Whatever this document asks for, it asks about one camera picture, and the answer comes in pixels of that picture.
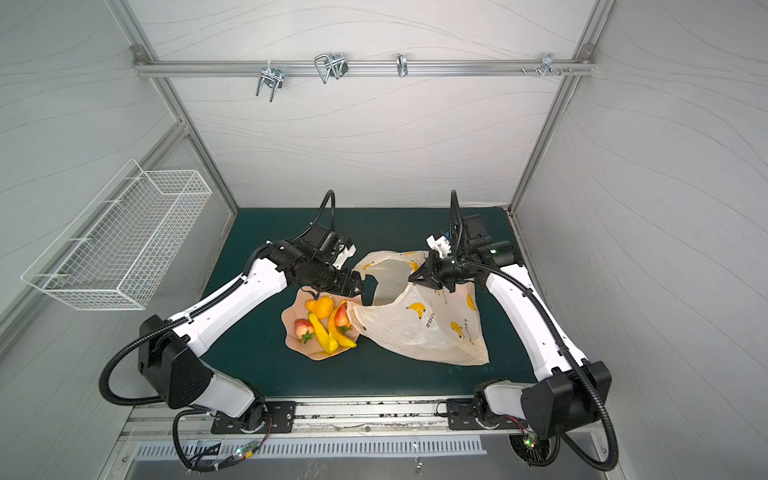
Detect aluminium crossbar rail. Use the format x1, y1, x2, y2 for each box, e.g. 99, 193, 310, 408
134, 57, 596, 78

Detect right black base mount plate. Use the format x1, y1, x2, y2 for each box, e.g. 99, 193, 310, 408
435, 398, 529, 433

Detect white vent grille strip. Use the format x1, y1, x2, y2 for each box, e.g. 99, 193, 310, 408
133, 435, 487, 461

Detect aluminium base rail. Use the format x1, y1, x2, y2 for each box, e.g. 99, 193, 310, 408
118, 396, 605, 444

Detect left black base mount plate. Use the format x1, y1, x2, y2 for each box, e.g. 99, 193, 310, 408
211, 400, 297, 435

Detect red peach left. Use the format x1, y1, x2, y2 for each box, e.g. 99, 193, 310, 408
294, 318, 315, 344

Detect metal bolt clamp right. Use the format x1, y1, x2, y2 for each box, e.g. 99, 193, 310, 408
520, 53, 573, 78

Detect cream banana print plastic bag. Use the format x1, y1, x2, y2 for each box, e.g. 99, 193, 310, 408
347, 251, 489, 366

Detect metal u-bolt clamp left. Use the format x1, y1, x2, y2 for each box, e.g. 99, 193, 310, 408
255, 64, 284, 102

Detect yellow banana right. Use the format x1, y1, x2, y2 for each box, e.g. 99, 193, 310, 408
329, 311, 357, 348

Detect yellow mango fruit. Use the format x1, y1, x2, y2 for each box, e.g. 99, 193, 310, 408
305, 296, 335, 320

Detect metal u-bolt clamp middle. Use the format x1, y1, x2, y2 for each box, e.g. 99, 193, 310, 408
314, 52, 349, 84

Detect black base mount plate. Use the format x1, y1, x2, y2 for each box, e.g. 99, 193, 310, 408
211, 400, 297, 435
435, 398, 529, 433

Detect small metal bracket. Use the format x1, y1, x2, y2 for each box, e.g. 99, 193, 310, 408
395, 53, 408, 78

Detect left black base cable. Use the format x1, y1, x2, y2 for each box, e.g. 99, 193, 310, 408
172, 409, 274, 473

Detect black base cable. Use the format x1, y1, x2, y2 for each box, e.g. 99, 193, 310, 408
508, 431, 560, 468
172, 409, 274, 473

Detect green table mat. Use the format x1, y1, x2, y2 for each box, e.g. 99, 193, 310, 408
203, 208, 536, 398

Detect right black base cable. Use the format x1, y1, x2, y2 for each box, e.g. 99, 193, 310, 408
508, 431, 560, 468

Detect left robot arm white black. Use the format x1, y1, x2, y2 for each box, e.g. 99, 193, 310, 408
99, 238, 362, 432

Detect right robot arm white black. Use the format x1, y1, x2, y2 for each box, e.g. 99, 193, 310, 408
409, 234, 619, 472

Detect yellow banana left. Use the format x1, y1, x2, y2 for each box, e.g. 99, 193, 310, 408
308, 312, 339, 355

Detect yellow banana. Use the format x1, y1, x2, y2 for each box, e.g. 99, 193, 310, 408
329, 311, 357, 348
308, 312, 339, 355

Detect white wire basket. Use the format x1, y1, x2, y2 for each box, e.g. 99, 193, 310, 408
21, 159, 212, 311

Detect pink wavy fruit plate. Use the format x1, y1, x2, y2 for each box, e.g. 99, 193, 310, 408
281, 290, 360, 361

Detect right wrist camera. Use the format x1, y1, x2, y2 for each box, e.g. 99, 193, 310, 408
426, 231, 452, 259

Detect metal u-bolt clamp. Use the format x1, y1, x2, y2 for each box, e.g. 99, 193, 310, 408
255, 64, 284, 102
314, 52, 349, 84

